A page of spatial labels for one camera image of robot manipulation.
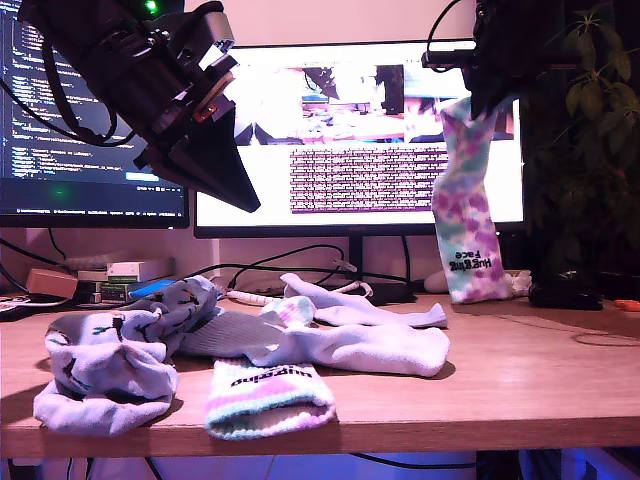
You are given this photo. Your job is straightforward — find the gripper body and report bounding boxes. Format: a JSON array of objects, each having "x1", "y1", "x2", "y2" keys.
[{"x1": 107, "y1": 49, "x2": 237, "y2": 170}]

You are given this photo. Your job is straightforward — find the pastel tie-dye sock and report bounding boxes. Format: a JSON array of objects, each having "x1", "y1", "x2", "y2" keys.
[
  {"x1": 203, "y1": 295, "x2": 336, "y2": 441},
  {"x1": 432, "y1": 97, "x2": 507, "y2": 305}
]

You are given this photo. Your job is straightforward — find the pale blue bird-print sock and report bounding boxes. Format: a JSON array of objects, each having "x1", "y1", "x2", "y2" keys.
[
  {"x1": 33, "y1": 312, "x2": 180, "y2": 436},
  {"x1": 119, "y1": 274, "x2": 226, "y2": 351}
]

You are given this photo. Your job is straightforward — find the plain white sock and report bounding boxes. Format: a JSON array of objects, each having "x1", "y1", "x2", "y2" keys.
[
  {"x1": 279, "y1": 272, "x2": 449, "y2": 330},
  {"x1": 177, "y1": 310, "x2": 451, "y2": 379}
]

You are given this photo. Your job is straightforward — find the bright screen monitor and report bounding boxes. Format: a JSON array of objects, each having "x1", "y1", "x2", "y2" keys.
[{"x1": 192, "y1": 38, "x2": 527, "y2": 239}]

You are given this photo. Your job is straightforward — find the dark code monitor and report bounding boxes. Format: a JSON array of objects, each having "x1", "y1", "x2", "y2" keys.
[{"x1": 0, "y1": 0, "x2": 190, "y2": 230}]

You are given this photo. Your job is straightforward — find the green potted plant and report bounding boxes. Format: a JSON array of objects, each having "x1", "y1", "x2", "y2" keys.
[{"x1": 519, "y1": 2, "x2": 640, "y2": 301}]

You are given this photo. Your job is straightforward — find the grey flat box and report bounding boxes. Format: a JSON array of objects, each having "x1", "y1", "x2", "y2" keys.
[{"x1": 139, "y1": 257, "x2": 176, "y2": 281}]

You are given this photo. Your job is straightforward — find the white box with green label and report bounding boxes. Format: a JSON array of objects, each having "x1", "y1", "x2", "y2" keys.
[{"x1": 105, "y1": 261, "x2": 143, "y2": 284}]

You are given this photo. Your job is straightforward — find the blue pouch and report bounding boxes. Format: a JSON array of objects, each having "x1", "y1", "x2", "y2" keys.
[{"x1": 128, "y1": 279, "x2": 176, "y2": 301}]

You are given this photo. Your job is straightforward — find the stack of small boxes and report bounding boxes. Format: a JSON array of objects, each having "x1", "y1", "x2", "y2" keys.
[{"x1": 76, "y1": 269, "x2": 132, "y2": 305}]

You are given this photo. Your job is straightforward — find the small tan box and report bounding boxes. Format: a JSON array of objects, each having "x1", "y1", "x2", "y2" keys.
[{"x1": 24, "y1": 268, "x2": 79, "y2": 300}]

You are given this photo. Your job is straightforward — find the white game controller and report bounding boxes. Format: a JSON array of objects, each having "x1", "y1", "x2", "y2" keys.
[{"x1": 502, "y1": 269, "x2": 532, "y2": 296}]

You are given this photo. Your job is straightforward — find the white rounded object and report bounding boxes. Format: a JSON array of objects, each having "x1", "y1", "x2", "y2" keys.
[{"x1": 423, "y1": 269, "x2": 451, "y2": 294}]

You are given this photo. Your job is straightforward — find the black flat case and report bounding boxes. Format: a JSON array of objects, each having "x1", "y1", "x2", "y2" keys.
[{"x1": 528, "y1": 282, "x2": 605, "y2": 311}]

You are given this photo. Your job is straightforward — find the dark printed mat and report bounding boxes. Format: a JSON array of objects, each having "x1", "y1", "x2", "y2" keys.
[{"x1": 0, "y1": 293, "x2": 69, "y2": 322}]

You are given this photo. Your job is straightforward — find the arm camera box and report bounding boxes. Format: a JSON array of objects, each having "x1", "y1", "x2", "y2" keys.
[
  {"x1": 197, "y1": 9, "x2": 239, "y2": 69},
  {"x1": 422, "y1": 41, "x2": 477, "y2": 70}
]

